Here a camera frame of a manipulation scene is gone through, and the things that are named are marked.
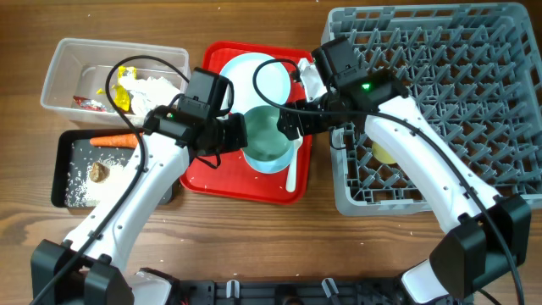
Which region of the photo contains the white tissue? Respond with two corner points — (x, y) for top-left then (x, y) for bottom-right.
(119, 76), (180, 117)

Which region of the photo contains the green bowl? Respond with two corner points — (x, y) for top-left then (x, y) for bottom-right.
(243, 106), (291, 162)

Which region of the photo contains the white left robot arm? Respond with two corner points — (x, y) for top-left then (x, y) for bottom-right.
(30, 106), (247, 304)

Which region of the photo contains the orange carrot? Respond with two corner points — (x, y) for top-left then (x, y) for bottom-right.
(90, 134), (139, 149)

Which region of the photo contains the white rice pile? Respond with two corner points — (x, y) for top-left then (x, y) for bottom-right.
(64, 139), (134, 208)

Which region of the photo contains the yellow plastic cup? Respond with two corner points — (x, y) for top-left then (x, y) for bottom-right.
(372, 141), (396, 164)

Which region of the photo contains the yellow snack wrapper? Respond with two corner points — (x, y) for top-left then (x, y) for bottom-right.
(112, 66), (137, 113)

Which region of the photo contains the clear plastic bin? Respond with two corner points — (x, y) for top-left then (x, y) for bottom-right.
(41, 38), (191, 127)

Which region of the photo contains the black plastic tray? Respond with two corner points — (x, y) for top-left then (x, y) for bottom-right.
(50, 126), (176, 208)

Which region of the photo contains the red serving tray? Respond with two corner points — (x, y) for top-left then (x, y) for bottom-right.
(180, 41), (312, 205)

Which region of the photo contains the grey dishwasher rack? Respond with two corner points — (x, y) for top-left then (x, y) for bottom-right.
(322, 3), (541, 209)

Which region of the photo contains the red snack wrapper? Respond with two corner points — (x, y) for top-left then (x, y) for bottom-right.
(73, 96), (108, 113)

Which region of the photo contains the brown food scrap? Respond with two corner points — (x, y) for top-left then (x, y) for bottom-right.
(88, 162), (109, 183)

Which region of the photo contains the light blue plate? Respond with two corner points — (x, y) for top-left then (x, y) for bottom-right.
(218, 52), (292, 118)

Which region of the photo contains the light blue bowl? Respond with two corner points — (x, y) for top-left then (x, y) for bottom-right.
(243, 147), (294, 175)

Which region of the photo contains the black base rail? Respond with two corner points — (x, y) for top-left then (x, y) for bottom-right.
(166, 278), (410, 305)

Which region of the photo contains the white plastic spoon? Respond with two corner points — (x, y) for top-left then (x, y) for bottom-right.
(285, 136), (303, 192)

